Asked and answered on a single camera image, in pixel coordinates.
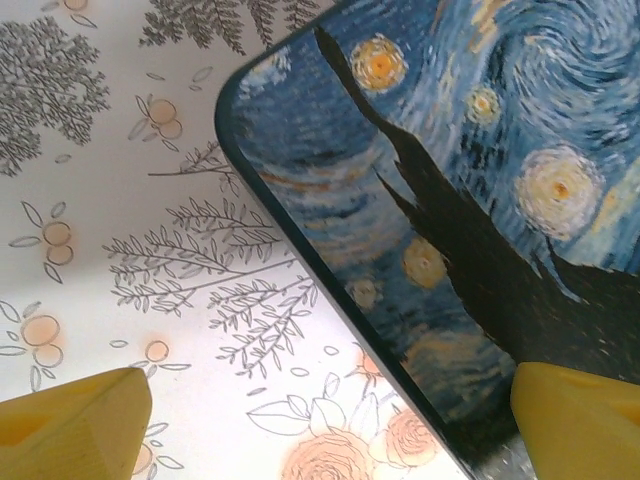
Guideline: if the floral patterned table cover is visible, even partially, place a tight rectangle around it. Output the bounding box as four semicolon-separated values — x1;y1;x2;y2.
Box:
0;0;471;480

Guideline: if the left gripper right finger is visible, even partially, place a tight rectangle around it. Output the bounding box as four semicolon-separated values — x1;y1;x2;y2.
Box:
510;360;640;480

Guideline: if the starry night painted tin box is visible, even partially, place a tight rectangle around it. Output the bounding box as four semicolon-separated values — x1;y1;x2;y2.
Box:
214;0;640;480

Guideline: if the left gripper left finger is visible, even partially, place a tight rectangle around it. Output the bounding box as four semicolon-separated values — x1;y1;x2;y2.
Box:
0;367;154;480

